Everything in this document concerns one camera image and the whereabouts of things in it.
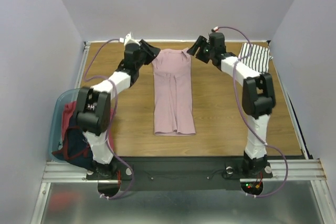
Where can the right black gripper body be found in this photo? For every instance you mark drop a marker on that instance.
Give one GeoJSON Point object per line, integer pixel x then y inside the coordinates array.
{"type": "Point", "coordinates": [203, 50]}

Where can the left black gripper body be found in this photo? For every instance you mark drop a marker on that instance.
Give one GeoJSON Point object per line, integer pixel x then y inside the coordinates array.
{"type": "Point", "coordinates": [147, 55]}

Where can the pink tank top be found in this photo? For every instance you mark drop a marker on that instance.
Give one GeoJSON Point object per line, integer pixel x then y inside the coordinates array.
{"type": "Point", "coordinates": [173, 104]}

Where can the black white striped tank top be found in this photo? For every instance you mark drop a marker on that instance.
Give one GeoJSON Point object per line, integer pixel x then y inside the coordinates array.
{"type": "Point", "coordinates": [255, 56]}

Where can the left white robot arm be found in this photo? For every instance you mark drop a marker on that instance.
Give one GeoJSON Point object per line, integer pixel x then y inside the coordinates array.
{"type": "Point", "coordinates": [94, 113]}

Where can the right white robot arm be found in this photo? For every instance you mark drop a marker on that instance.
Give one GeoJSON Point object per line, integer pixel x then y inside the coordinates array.
{"type": "Point", "coordinates": [258, 96]}

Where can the red tank top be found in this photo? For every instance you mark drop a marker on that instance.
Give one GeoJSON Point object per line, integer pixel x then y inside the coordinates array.
{"type": "Point", "coordinates": [68, 121]}

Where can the navy tank top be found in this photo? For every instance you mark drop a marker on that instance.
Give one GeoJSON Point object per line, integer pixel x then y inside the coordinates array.
{"type": "Point", "coordinates": [75, 149]}

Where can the blue translucent plastic bin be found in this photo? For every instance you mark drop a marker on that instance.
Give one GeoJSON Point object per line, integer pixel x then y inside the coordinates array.
{"type": "Point", "coordinates": [55, 139]}

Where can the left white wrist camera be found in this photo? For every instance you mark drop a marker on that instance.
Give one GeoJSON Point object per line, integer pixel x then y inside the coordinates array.
{"type": "Point", "coordinates": [128, 39]}

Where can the aluminium frame rail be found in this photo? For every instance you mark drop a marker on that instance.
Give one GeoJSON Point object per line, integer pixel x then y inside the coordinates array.
{"type": "Point", "coordinates": [220, 132]}

